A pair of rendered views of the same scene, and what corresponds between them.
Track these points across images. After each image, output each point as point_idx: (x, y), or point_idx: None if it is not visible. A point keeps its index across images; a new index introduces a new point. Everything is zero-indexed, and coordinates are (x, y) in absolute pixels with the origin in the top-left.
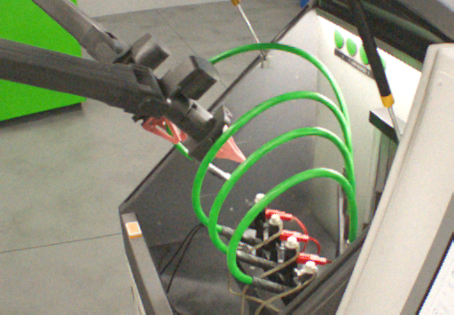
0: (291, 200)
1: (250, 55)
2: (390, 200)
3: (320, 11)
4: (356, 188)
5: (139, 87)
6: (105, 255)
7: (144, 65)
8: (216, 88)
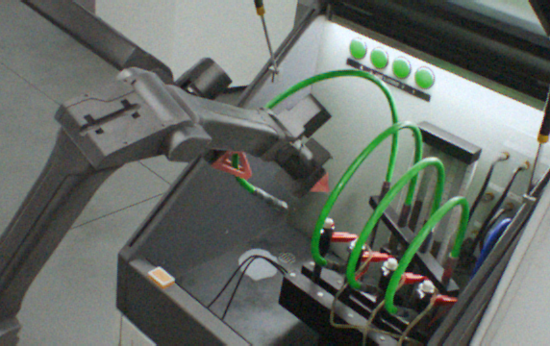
0: (273, 212)
1: (12, 14)
2: (543, 222)
3: (339, 20)
4: (369, 196)
5: (287, 135)
6: None
7: (209, 96)
8: None
